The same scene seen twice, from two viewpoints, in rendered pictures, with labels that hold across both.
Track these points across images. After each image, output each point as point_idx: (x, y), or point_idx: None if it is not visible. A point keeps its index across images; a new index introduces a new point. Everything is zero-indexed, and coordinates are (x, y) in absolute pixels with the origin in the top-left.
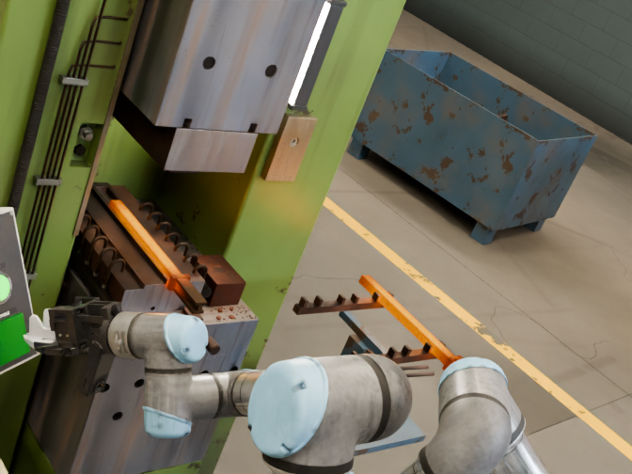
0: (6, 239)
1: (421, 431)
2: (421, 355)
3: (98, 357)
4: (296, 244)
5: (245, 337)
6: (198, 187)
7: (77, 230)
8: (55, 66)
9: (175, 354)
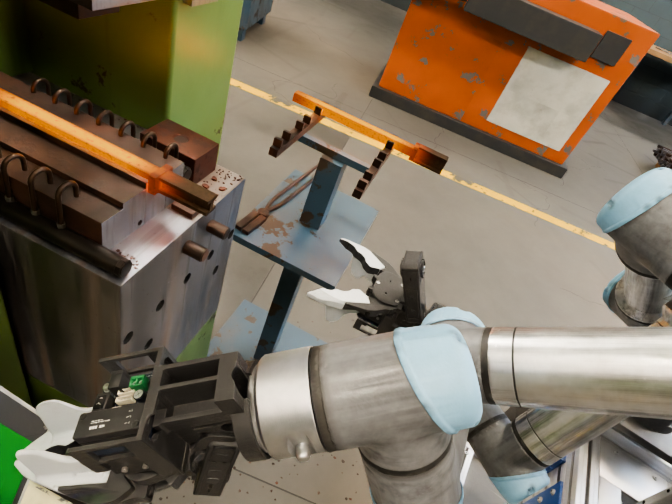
0: None
1: (374, 208)
2: (389, 153)
3: (232, 461)
4: (224, 80)
5: (237, 200)
6: (90, 40)
7: None
8: None
9: (456, 431)
